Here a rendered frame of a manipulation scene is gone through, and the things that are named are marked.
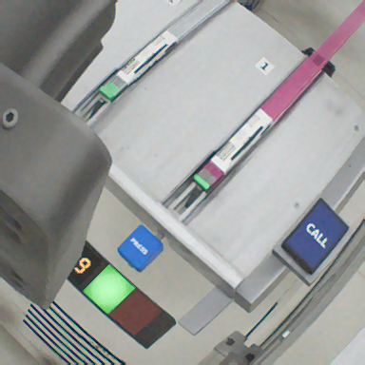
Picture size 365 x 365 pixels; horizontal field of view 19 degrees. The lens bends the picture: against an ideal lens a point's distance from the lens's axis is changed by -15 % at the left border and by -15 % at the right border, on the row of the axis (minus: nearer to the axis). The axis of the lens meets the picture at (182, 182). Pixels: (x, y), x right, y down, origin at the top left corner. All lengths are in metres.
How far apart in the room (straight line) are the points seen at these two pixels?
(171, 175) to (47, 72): 0.80
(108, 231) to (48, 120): 1.27
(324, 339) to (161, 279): 0.79
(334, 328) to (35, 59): 2.00
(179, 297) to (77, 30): 1.22
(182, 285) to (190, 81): 0.44
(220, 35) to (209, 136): 0.10
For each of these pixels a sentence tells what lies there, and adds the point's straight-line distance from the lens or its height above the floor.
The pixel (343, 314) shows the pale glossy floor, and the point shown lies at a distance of 2.22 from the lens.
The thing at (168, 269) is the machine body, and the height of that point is 0.42.
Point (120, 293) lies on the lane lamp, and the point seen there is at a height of 0.66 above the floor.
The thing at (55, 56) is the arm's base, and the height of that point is 1.21.
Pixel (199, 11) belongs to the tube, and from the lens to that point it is 1.02.
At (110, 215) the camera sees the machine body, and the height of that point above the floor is 0.43.
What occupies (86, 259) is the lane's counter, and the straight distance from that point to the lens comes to 0.98.
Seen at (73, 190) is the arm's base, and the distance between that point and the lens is 0.16.
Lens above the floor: 1.31
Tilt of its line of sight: 36 degrees down
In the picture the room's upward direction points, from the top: 33 degrees clockwise
